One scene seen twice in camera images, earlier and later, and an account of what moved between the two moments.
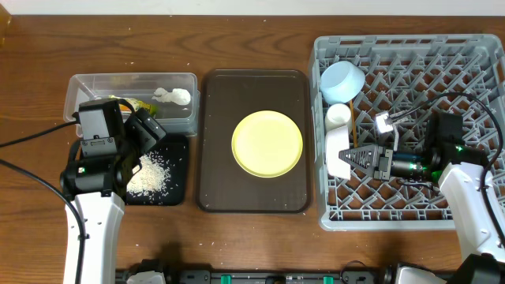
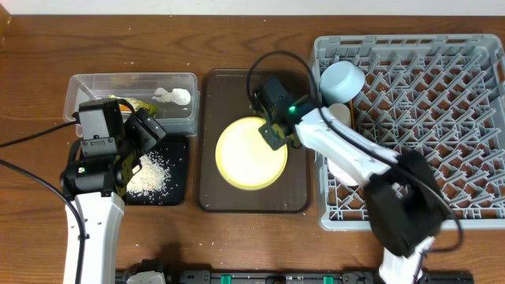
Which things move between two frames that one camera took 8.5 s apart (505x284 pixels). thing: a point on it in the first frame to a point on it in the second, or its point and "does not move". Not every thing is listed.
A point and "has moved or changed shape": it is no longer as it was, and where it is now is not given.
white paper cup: x=337 y=115 does not move
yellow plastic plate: x=267 y=143 has moved or changed shape
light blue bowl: x=341 y=81 does not move
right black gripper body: x=409 y=166 to x=271 y=136
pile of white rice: x=151 y=177 does not move
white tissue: x=181 y=96 does not move
